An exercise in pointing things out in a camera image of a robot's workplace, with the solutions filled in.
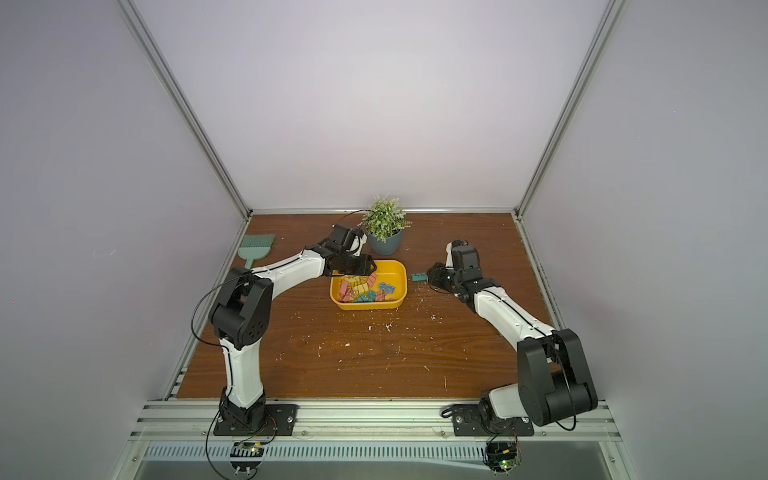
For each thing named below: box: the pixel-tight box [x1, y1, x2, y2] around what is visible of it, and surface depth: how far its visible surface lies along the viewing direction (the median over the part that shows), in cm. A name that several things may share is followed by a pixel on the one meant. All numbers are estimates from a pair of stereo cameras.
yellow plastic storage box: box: [329, 259, 408, 310], surface depth 98 cm
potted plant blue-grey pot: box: [358, 195, 412, 255], surface depth 98 cm
